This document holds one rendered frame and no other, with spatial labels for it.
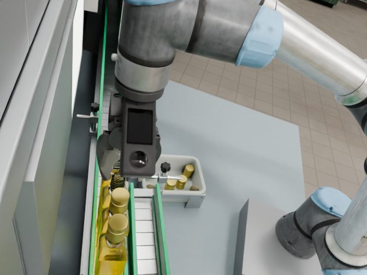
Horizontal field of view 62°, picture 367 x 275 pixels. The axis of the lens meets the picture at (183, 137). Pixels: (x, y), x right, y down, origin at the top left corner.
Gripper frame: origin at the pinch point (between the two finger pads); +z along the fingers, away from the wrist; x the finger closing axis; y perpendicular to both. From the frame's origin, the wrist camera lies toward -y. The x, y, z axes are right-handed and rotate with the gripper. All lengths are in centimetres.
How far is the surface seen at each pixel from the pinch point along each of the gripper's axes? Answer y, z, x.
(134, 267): -5.5, 24.3, -5.3
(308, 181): 98, 120, -168
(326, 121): 180, 120, -235
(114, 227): -6.9, 4.7, 1.1
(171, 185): 29, 39, -22
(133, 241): 0.5, 24.3, -5.4
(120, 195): -0.2, 4.7, -0.1
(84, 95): 84, 46, 10
